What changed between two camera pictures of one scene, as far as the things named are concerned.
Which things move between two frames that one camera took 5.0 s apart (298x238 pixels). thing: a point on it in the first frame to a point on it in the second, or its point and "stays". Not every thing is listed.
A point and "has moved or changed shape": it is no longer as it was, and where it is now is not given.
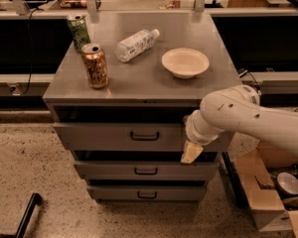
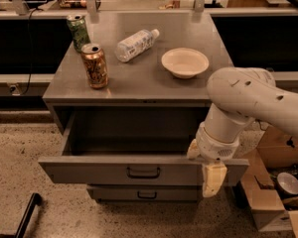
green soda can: x=79 y=31 stays
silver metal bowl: x=288 y=184 stays
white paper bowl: x=185 y=62 stays
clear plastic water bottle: x=134 y=45 stays
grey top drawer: x=132 y=137 has moved or changed shape
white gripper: x=193 y=131 to x=216 y=146
